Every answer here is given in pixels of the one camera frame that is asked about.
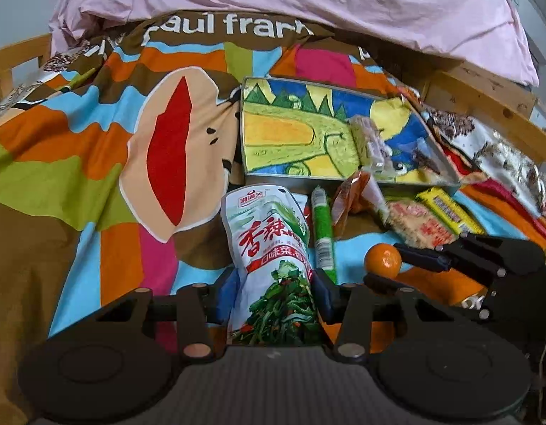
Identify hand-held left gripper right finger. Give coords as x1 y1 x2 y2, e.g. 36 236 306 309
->
314 269 472 361

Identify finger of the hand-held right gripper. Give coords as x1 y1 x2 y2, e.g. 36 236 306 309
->
363 272 495 308
393 232 508 284

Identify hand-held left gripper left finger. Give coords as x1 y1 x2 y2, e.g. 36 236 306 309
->
78 269 242 362

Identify small orange mandarin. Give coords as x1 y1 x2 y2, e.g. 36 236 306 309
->
364 243 403 279

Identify rice cracker packet red print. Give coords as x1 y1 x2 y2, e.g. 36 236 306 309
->
385 199 457 251

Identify yellow snack packet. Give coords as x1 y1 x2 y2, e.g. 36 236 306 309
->
415 187 486 236

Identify white green vegetable snack pouch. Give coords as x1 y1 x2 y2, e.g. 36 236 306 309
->
221 185 324 347

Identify green stick snack packet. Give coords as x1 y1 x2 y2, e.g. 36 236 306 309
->
310 186 338 284

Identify metal tray with painted picture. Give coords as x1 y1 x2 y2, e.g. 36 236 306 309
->
240 76 461 196

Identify orange translucent snack packet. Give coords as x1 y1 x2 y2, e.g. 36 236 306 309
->
331 170 390 236

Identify brown white floral bedsheet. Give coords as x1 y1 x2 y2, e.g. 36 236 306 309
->
0 46 546 233

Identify clear packet of pink bars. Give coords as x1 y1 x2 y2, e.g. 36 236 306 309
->
350 115 391 175

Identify colourful printed blanket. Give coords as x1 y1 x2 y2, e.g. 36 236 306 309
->
0 9 546 425

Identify wooden bed frame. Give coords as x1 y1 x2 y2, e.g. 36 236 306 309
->
0 33 546 160

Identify white wall appliance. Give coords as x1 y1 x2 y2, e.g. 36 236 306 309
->
523 27 546 69

